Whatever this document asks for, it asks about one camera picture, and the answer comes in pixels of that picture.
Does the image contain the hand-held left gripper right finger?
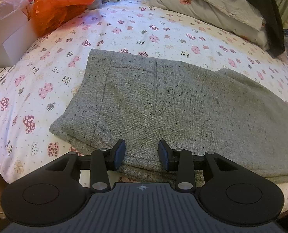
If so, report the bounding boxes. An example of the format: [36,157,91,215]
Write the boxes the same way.
[158,139,242,192]

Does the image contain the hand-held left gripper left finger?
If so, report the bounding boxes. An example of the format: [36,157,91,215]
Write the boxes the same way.
[45,139,126,192]

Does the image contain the grey speckled pants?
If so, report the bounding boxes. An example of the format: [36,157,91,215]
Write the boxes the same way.
[49,49,288,185]

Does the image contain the white floral printed bed sheet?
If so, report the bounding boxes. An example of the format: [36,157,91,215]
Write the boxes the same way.
[0,0,288,199]

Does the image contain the white floral pillow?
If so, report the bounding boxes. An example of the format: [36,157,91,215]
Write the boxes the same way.
[149,0,268,49]

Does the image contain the white cardboard box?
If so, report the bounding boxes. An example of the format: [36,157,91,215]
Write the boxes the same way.
[0,5,41,68]

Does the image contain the orange plastic bag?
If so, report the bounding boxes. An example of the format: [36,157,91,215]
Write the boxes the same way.
[32,0,102,37]

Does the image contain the folded grey-white quilt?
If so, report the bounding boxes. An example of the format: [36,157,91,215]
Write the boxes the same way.
[165,0,266,31]

